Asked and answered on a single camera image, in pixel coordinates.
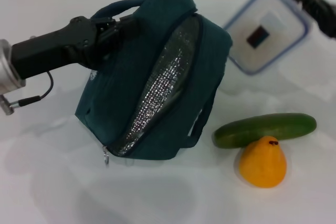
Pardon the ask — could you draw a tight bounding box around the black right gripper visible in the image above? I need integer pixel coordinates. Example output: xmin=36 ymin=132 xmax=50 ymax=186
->
xmin=288 ymin=0 xmax=336 ymax=40

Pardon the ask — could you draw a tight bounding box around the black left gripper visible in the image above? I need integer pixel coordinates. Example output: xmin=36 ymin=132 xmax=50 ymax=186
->
xmin=10 ymin=15 xmax=139 ymax=80

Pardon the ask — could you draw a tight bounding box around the clear blue-rimmed food container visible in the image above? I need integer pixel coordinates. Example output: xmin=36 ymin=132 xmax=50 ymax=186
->
xmin=222 ymin=0 xmax=313 ymax=76

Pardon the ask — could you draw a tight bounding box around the dark teal insulated bag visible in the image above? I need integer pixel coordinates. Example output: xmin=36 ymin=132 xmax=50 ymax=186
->
xmin=75 ymin=0 xmax=234 ymax=168

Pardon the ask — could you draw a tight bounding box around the green cucumber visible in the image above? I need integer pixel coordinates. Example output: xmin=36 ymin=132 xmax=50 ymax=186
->
xmin=213 ymin=113 xmax=318 ymax=149

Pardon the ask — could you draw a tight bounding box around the orange-yellow pear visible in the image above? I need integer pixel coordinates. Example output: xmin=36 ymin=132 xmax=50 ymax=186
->
xmin=238 ymin=135 xmax=288 ymax=188

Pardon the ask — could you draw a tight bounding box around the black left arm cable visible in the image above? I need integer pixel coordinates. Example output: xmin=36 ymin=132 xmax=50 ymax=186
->
xmin=18 ymin=71 xmax=55 ymax=106

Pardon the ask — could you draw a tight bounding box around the silver cable connector plug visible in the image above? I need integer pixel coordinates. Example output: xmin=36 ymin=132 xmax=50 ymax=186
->
xmin=0 ymin=94 xmax=21 ymax=116

